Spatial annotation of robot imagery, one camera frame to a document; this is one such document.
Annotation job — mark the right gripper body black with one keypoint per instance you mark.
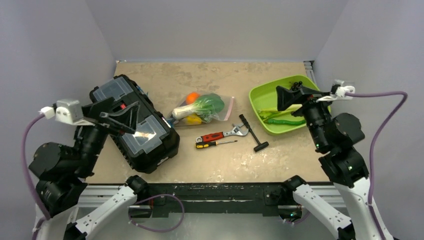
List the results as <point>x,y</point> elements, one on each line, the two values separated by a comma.
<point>307,99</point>

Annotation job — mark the dark grapes bunch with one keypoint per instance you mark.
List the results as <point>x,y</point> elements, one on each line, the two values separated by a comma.
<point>296,85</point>

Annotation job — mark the red handled adjustable wrench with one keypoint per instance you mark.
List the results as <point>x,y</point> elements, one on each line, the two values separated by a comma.
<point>237,130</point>

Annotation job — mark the green chili pepper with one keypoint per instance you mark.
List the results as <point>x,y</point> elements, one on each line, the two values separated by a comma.
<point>273,121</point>

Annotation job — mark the black toolbox far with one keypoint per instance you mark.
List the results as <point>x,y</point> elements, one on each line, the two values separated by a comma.
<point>122,89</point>

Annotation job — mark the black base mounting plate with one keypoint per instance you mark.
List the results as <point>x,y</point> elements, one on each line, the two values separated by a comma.
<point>269,199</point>

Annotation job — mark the black toolbox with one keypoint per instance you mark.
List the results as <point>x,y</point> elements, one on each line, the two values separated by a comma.
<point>153,142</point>
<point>122,89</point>

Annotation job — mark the yellow lemon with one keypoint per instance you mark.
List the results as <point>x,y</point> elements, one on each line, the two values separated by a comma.
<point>193,120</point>

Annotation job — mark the green plastic basin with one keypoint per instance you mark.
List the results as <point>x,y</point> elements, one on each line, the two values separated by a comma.
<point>265,97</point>

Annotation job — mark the orange tangerine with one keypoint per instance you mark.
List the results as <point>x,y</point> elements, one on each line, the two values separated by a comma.
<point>191,97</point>

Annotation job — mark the yellow black screwdriver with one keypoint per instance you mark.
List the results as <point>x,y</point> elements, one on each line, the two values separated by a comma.
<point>208,144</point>

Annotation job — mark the black hammer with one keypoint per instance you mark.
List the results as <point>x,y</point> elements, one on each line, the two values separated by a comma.
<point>260,145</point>

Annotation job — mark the black toolbox near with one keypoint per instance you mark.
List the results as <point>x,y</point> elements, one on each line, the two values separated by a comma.
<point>153,142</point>

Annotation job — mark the bok choy green white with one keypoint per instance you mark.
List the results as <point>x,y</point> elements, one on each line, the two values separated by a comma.
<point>206,106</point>

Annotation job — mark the clear zip top bag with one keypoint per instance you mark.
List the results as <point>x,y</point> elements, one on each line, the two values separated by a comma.
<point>224,115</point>

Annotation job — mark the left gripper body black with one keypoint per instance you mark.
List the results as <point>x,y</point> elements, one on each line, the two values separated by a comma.
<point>90,115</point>

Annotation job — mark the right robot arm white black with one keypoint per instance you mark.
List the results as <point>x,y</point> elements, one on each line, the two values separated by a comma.
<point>335,138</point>

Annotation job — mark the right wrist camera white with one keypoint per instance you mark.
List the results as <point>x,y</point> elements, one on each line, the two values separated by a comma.
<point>340,91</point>

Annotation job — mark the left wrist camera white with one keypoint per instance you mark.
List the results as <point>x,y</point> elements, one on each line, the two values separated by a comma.
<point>67,111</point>

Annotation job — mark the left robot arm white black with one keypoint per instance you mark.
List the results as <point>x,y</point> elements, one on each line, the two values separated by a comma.
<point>61,169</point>

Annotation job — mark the celery stalk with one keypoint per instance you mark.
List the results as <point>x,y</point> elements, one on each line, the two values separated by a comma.
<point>271,113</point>

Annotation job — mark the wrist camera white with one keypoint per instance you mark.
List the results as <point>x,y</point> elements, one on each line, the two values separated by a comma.
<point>340,91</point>
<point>67,111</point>

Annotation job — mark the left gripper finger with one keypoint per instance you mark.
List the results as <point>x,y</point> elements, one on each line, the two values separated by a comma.
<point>114,131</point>
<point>126,119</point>

